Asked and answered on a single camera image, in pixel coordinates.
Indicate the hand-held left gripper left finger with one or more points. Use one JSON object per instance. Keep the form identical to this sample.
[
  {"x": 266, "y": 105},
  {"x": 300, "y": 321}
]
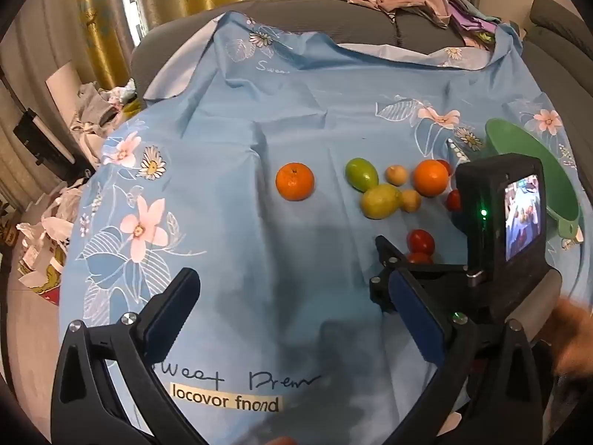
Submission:
[{"x": 178, "y": 303}]

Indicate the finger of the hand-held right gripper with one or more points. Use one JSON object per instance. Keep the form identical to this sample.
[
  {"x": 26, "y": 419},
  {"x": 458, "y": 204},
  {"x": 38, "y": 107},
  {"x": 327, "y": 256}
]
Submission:
[
  {"x": 383, "y": 246},
  {"x": 379, "y": 291}
]

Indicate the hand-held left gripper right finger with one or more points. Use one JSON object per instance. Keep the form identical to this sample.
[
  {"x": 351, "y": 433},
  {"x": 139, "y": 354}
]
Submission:
[{"x": 417, "y": 317}]

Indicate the red cherry tomato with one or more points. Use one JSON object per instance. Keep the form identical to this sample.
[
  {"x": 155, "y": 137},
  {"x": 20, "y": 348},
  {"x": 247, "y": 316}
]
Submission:
[
  {"x": 453, "y": 200},
  {"x": 446, "y": 166},
  {"x": 420, "y": 241}
]

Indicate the yellow-green mango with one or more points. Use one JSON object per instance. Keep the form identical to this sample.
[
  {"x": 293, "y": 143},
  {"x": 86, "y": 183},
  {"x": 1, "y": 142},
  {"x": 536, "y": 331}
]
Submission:
[{"x": 381, "y": 201}]

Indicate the green mango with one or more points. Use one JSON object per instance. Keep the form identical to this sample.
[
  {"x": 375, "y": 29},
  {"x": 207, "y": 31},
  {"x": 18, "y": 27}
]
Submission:
[{"x": 361, "y": 174}]

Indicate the orange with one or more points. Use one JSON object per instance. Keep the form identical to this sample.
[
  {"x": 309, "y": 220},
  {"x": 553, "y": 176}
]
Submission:
[
  {"x": 431, "y": 178},
  {"x": 295, "y": 181}
]

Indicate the green plastic bowl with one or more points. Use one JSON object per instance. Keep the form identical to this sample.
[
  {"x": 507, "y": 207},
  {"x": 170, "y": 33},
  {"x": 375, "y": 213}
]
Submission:
[{"x": 509, "y": 136}]

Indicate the person's right hand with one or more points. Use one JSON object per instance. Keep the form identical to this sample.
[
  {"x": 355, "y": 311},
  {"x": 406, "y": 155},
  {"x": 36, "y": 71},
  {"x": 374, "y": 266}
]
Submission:
[{"x": 574, "y": 331}]

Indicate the small tan longan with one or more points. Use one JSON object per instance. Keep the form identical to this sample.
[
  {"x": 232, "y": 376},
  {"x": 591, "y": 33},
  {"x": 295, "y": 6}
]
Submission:
[
  {"x": 397, "y": 174},
  {"x": 411, "y": 200}
]

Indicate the white plastic bags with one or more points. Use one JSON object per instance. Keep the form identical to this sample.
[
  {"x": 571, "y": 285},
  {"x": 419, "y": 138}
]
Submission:
[{"x": 53, "y": 227}]

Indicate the blue floral cloth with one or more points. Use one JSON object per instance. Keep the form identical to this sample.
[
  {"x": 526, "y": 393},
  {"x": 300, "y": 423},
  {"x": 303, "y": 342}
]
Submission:
[{"x": 278, "y": 102}]

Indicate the grey and white clothes pile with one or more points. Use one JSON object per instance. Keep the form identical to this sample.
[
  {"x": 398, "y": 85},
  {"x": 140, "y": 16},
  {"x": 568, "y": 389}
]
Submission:
[{"x": 97, "y": 109}]

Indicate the black box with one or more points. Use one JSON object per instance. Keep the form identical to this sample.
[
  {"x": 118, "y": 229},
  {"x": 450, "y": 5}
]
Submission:
[{"x": 39, "y": 141}]

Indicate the purple cloth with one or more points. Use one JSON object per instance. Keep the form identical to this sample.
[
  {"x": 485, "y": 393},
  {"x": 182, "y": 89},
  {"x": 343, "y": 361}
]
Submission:
[{"x": 468, "y": 21}]

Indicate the grey sofa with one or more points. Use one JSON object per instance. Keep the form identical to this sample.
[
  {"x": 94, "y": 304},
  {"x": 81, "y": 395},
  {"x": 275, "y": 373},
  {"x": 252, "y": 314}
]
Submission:
[{"x": 417, "y": 28}]

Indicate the white board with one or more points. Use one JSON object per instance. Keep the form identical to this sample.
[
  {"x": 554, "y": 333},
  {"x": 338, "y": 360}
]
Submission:
[{"x": 65, "y": 83}]

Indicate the yellow patterned curtain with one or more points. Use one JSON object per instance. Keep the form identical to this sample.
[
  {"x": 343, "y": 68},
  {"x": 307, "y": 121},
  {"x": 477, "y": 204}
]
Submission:
[{"x": 102, "y": 32}]

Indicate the window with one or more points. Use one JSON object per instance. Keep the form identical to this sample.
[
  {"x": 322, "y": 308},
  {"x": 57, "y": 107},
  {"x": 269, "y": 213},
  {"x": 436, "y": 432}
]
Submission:
[{"x": 129, "y": 0}]

